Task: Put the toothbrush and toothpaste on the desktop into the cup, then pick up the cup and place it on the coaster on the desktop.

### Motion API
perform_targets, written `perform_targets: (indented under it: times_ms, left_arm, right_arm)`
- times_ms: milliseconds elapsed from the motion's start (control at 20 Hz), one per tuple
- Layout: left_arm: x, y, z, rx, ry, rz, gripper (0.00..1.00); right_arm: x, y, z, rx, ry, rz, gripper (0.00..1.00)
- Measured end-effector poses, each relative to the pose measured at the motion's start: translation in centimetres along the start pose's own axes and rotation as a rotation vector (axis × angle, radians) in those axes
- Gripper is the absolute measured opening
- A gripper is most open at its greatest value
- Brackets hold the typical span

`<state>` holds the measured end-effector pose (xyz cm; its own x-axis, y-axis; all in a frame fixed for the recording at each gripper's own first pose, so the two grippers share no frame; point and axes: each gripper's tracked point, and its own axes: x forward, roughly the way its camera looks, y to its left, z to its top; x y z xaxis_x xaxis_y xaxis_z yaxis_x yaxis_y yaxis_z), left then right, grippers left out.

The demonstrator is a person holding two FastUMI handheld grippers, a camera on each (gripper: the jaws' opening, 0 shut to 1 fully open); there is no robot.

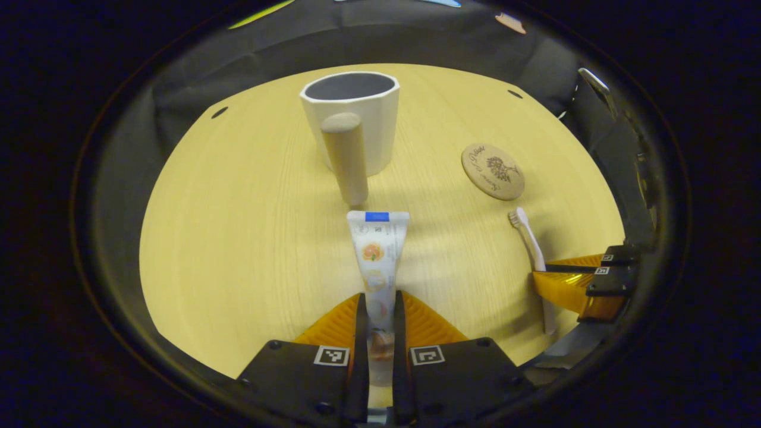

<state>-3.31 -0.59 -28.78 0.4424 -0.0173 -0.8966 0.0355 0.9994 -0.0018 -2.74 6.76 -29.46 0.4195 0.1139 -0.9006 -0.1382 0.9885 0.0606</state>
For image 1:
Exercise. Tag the round wooden coaster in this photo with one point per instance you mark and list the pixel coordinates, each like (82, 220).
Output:
(493, 171)

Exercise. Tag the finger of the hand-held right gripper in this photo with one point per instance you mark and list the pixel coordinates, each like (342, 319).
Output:
(621, 255)
(609, 285)

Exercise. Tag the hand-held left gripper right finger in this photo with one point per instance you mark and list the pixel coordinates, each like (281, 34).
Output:
(399, 356)

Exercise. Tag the light wooden desktop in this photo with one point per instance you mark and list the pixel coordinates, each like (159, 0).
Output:
(250, 238)

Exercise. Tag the white toothpaste tube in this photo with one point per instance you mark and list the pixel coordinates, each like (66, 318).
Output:
(379, 267)

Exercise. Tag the white toothbrush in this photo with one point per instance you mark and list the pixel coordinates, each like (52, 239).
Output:
(534, 244)

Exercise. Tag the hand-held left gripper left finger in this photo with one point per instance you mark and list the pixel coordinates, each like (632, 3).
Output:
(361, 356)

